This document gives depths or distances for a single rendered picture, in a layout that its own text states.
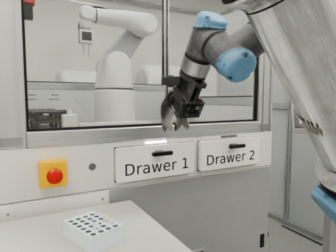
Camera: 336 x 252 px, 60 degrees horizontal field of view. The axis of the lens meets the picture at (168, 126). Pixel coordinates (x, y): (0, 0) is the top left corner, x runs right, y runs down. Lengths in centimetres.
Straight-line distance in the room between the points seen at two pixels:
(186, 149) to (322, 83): 73
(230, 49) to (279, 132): 215
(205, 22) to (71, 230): 56
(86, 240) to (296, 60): 53
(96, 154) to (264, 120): 71
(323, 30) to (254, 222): 110
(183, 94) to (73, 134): 34
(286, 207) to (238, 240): 152
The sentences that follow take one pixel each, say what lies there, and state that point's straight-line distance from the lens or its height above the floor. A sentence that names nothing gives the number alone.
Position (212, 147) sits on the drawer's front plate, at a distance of 109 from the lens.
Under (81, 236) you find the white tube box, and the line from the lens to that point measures 69.
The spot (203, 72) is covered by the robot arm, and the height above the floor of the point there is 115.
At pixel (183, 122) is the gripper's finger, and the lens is 88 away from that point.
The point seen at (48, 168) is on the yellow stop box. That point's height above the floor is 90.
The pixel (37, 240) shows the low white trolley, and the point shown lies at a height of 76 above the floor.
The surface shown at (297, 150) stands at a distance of 264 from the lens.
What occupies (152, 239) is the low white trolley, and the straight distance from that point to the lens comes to 72.
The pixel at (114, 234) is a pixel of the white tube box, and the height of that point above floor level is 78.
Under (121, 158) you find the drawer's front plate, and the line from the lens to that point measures 92.
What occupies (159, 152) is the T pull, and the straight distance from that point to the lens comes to 93.
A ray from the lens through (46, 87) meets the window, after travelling 90.
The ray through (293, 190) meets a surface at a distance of 273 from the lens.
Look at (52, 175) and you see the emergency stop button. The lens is 83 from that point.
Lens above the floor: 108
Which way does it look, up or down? 5 degrees down
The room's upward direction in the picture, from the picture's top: straight up
